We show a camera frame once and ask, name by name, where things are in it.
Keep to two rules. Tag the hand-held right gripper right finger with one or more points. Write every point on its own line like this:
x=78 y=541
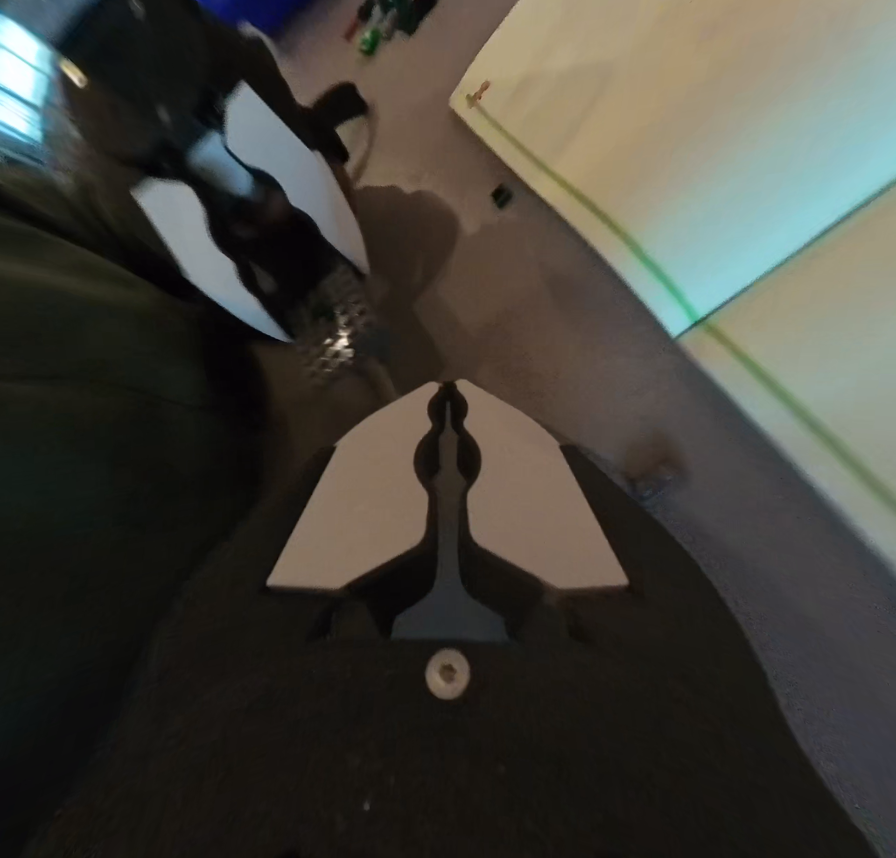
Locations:
x=546 y=515

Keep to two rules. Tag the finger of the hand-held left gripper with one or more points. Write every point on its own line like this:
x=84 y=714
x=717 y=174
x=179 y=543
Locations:
x=294 y=165
x=189 y=242

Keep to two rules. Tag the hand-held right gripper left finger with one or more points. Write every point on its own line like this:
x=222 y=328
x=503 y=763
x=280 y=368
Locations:
x=350 y=515

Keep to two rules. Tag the grey studded building plate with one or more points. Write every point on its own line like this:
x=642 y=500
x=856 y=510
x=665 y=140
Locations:
x=336 y=340

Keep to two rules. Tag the pile of small building pieces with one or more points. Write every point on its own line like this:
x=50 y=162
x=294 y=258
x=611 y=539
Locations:
x=392 y=11

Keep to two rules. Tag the small dark green tile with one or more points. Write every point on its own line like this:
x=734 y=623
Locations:
x=502 y=197

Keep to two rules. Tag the person's dark green hoodie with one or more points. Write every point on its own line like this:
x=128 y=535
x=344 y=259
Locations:
x=105 y=452

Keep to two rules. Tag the open instruction booklet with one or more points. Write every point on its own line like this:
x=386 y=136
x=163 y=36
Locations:
x=700 y=137

